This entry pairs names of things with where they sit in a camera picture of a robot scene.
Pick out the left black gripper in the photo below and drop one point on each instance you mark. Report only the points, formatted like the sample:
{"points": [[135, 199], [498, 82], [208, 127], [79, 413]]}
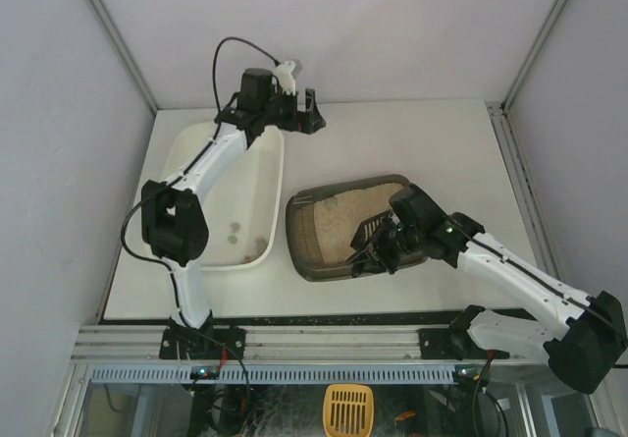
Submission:
{"points": [[301, 113]]}

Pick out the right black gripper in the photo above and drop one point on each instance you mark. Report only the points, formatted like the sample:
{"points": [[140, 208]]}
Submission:
{"points": [[385, 243]]}

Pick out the black litter scoop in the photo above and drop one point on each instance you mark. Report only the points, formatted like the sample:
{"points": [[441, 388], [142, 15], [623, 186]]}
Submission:
{"points": [[370, 226]]}

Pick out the dark brown litter box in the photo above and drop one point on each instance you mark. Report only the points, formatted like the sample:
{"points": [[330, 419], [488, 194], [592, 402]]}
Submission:
{"points": [[322, 222]]}

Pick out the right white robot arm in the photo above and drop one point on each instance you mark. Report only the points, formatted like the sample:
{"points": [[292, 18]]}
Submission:
{"points": [[580, 337]]}

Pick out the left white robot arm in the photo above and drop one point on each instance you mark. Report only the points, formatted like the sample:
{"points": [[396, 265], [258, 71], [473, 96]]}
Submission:
{"points": [[172, 220]]}

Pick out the yellow litter scoop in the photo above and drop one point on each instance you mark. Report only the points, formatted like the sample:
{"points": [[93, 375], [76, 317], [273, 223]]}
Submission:
{"points": [[348, 410]]}

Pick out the white plastic tray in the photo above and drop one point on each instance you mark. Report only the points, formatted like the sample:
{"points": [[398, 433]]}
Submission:
{"points": [[248, 193]]}

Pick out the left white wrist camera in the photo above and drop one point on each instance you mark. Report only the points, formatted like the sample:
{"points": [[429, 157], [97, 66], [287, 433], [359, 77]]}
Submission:
{"points": [[286, 74]]}

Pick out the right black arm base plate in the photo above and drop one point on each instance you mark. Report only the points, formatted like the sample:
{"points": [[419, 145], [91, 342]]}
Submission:
{"points": [[442, 343]]}

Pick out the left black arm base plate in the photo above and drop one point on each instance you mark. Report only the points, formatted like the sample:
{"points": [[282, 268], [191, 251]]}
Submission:
{"points": [[179, 343]]}

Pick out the aluminium front rail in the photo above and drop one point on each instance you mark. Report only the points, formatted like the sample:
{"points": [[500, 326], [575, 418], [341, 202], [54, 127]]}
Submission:
{"points": [[264, 344]]}

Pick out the grey slotted cable duct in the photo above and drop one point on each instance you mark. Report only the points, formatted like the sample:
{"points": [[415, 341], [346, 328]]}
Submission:
{"points": [[288, 374]]}

